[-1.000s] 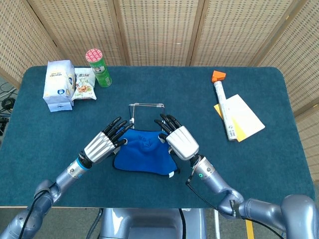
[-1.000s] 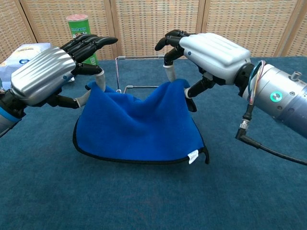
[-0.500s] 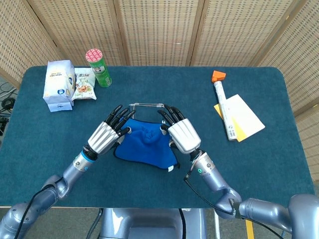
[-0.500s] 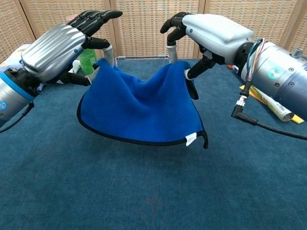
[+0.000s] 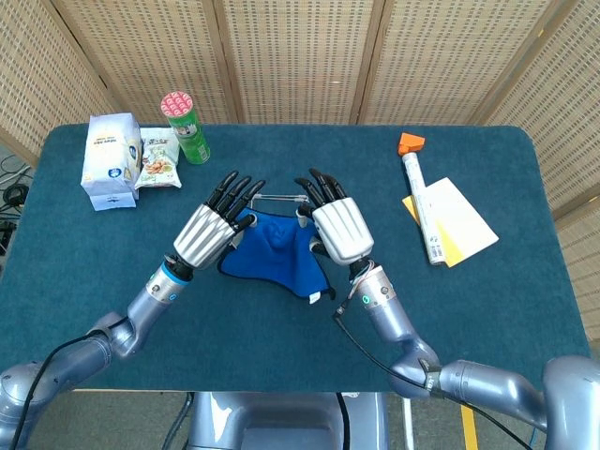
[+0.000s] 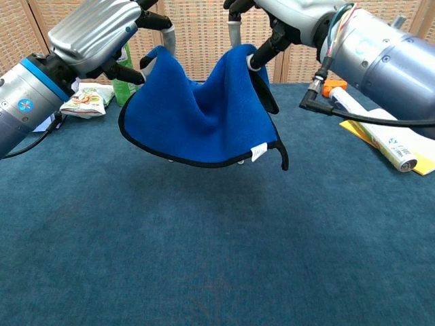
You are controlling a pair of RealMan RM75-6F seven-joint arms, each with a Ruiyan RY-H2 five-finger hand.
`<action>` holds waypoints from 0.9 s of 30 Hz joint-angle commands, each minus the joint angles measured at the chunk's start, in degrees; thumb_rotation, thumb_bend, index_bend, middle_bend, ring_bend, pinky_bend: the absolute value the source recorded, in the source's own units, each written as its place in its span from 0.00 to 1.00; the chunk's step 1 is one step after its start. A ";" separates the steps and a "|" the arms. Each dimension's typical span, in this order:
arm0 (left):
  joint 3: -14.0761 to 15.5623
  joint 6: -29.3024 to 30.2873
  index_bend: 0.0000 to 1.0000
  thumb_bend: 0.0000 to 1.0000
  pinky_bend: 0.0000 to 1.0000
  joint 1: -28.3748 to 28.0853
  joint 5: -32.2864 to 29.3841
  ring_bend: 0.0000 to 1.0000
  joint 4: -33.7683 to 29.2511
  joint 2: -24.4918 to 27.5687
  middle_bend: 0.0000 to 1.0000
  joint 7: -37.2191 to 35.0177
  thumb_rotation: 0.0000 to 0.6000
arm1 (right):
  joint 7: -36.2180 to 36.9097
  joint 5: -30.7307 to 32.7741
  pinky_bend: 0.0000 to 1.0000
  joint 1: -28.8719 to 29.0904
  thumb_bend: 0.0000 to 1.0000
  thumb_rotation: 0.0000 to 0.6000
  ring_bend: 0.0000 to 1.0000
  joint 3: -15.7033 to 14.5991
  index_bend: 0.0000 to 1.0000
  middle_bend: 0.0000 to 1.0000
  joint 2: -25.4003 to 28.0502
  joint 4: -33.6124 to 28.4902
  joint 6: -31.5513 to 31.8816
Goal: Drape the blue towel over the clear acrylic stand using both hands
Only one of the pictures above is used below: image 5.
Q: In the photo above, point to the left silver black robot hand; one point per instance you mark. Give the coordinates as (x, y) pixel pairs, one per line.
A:
(204, 234)

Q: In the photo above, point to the wooden woven folding screen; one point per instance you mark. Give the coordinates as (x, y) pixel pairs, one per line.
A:
(300, 61)

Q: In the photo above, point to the white booklet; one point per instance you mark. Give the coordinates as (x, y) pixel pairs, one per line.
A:
(461, 220)

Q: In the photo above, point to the teal table mat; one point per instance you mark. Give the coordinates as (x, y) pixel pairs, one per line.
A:
(281, 337)

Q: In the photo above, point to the blue cloth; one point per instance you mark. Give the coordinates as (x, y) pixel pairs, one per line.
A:
(276, 258)

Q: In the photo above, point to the metal rack with white clips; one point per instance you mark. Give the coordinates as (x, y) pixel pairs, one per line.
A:
(281, 197)

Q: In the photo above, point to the white printed tube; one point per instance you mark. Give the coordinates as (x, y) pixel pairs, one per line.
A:
(422, 206)

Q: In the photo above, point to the orange block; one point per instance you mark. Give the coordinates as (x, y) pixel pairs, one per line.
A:
(410, 143)

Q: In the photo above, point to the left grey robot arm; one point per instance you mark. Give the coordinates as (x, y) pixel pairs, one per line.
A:
(145, 304)

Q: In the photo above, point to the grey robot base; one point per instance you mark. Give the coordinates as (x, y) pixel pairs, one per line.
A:
(281, 422)

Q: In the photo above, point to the white flour bag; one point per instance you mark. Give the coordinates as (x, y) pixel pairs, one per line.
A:
(110, 154)

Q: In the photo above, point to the yellow paper sheet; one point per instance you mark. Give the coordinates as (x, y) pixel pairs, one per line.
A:
(452, 248)

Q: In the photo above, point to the green chips can red lid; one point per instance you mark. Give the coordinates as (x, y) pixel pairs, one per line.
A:
(192, 140)

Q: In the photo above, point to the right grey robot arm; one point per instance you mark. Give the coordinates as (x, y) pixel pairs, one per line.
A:
(389, 309)

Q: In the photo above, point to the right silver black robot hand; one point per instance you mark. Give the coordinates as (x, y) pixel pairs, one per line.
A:
(342, 229)

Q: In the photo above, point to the white green snack bag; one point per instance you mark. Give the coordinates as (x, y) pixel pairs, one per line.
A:
(157, 161)

